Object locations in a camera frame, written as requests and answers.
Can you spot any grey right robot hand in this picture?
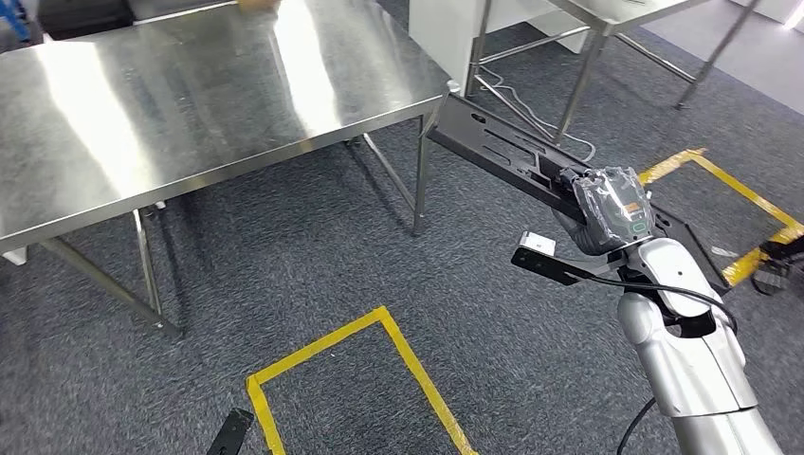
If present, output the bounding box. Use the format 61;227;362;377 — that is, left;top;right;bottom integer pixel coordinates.
552;164;658;258

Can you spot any black license plate frame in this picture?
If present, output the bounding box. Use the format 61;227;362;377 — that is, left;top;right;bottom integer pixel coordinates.
426;92;735;291

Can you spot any yellow floor tape square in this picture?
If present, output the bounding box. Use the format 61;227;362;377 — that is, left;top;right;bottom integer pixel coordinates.
246;306;480;455
639;148;804;287

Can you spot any stainless steel table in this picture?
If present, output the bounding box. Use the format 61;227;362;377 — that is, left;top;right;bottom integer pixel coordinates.
0;0;452;340
463;0;764;144

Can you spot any white cabinet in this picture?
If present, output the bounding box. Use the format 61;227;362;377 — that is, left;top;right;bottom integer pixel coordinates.
408;0;594;96

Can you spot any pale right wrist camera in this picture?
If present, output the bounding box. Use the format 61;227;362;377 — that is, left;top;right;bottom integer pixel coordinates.
520;230;557;258

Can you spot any black right wrist camera bracket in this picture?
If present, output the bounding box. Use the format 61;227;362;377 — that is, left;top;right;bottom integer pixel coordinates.
509;246;630;287

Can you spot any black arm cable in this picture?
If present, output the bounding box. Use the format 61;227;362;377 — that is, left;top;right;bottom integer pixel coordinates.
568;269;741;455

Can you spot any pale floor cable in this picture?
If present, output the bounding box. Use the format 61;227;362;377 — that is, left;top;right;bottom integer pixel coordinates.
477;65;596;161

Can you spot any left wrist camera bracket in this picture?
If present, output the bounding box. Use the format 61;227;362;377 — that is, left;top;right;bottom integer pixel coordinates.
206;408;256;455

